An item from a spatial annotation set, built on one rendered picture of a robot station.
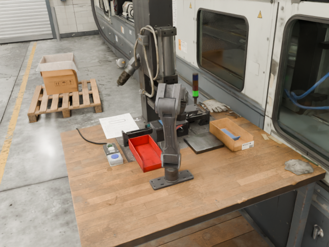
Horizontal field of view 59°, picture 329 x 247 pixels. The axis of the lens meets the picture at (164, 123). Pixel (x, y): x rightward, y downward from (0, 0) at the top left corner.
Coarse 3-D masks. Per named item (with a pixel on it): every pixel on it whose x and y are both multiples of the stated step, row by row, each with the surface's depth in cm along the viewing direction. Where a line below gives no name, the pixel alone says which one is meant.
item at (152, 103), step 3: (150, 81) 174; (153, 81) 177; (156, 81) 177; (150, 84) 174; (156, 84) 173; (171, 84) 159; (156, 87) 165; (156, 90) 166; (153, 96) 164; (147, 99) 164; (150, 99) 160; (153, 99) 160; (150, 102) 160; (153, 102) 156; (150, 105) 161; (153, 105) 156; (153, 108) 157
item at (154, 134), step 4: (184, 124) 168; (184, 128) 170; (152, 132) 170; (156, 132) 163; (160, 132) 164; (180, 132) 170; (184, 132) 171; (152, 136) 172; (156, 136) 165; (160, 136) 165; (180, 136) 171; (156, 140) 166; (160, 140) 167
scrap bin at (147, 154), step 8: (144, 136) 162; (136, 144) 162; (144, 144) 164; (152, 144) 159; (136, 152) 147; (144, 152) 156; (152, 152) 156; (160, 152) 148; (144, 160) 150; (152, 160) 150; (160, 160) 149; (144, 168) 140; (152, 168) 142
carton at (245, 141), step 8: (216, 120) 172; (224, 120) 175; (216, 128) 165; (224, 128) 176; (232, 128) 171; (240, 128) 163; (216, 136) 167; (224, 136) 159; (240, 136) 165; (248, 136) 158; (232, 144) 153; (240, 144) 160; (248, 144) 156
